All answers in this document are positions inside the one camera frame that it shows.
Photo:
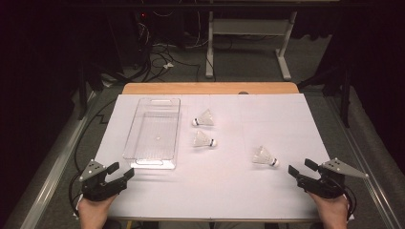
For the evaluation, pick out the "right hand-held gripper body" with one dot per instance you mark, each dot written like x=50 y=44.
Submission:
x=328 y=187

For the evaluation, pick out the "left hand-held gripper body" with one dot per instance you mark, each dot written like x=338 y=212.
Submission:
x=95 y=187

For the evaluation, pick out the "white feather shuttlecock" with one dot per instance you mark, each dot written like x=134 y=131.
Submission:
x=262 y=156
x=205 y=119
x=202 y=140

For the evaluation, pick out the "clear plastic container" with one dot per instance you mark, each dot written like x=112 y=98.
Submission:
x=153 y=136

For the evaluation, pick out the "person's right hand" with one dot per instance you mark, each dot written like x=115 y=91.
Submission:
x=332 y=211

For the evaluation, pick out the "person's left hand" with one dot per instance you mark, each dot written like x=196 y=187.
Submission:
x=94 y=213

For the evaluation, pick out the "black metal stand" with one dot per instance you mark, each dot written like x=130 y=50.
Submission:
x=83 y=92
x=345 y=95

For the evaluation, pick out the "white plug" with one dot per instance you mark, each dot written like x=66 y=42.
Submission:
x=168 y=65

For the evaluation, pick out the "wooden table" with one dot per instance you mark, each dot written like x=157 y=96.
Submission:
x=210 y=88

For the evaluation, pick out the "grey metal floor rail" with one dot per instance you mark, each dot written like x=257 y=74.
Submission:
x=54 y=171
x=366 y=165

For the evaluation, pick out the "white metal desk frame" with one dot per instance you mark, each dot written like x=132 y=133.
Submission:
x=248 y=27

